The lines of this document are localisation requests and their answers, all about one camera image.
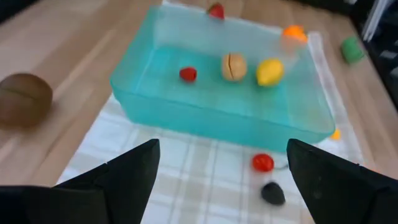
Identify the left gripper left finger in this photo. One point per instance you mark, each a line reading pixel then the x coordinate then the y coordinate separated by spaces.
pixel 124 186

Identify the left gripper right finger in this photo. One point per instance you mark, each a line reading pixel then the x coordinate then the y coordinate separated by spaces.
pixel 335 186

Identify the small black toy fruit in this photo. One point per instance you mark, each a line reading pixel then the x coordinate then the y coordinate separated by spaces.
pixel 273 193

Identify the red toy cherry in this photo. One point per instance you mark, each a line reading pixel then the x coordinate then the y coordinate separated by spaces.
pixel 262 162

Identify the red toy apple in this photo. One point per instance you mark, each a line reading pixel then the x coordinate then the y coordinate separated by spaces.
pixel 188 74

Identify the yellow toy lemon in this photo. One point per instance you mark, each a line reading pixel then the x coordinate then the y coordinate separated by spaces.
pixel 270 72

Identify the brown toy kiwi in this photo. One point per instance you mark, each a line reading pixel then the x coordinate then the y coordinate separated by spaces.
pixel 25 99

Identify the green toy pea pod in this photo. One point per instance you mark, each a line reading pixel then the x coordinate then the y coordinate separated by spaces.
pixel 351 49

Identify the orange toy with green leaf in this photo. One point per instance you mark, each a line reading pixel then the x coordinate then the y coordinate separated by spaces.
pixel 293 32

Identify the red toy strawberry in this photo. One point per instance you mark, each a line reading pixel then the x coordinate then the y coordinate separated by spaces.
pixel 216 11

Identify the yellow toy banana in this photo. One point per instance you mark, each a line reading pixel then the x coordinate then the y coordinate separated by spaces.
pixel 335 134

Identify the white checked cloth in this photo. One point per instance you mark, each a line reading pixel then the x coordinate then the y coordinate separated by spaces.
pixel 192 186

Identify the teal translucent plastic container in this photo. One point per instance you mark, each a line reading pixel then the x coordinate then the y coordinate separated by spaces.
pixel 217 109

